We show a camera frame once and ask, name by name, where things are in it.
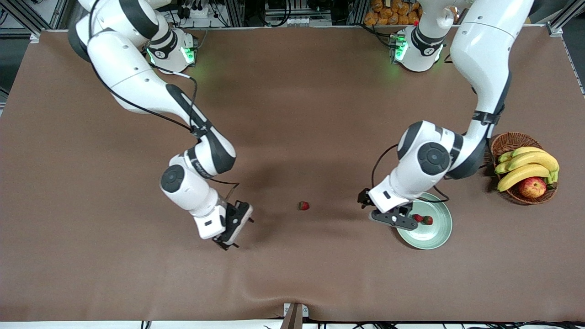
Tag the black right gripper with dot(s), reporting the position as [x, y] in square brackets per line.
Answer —
[222, 244]

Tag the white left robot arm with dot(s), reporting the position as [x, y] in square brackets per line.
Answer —
[484, 50]

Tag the white power strip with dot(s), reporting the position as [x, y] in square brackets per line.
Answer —
[201, 13]

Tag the pile of orange fruits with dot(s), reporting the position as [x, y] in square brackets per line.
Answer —
[388, 13]

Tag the grey metal table bracket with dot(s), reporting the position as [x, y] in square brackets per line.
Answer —
[295, 311]

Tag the brown wicker basket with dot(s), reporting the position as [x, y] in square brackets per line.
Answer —
[509, 141]

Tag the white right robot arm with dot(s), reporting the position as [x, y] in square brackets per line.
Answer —
[128, 68]

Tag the pale green round plate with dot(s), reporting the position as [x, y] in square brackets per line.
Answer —
[429, 237]

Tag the red yellow apple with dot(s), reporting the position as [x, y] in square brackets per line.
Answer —
[532, 187]

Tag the white terminal strip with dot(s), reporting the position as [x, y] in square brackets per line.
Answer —
[297, 20]

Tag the brown table mat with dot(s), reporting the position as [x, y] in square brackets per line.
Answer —
[320, 274]

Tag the aluminium frame post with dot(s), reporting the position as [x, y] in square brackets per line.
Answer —
[358, 11]
[235, 11]

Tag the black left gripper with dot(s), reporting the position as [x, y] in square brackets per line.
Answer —
[405, 210]

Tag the yellow banana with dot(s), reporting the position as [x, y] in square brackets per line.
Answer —
[500, 168]
[525, 150]
[521, 176]
[503, 157]
[534, 160]

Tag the aluminium diagonal frame rail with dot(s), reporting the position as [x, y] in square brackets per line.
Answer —
[560, 22]
[23, 14]

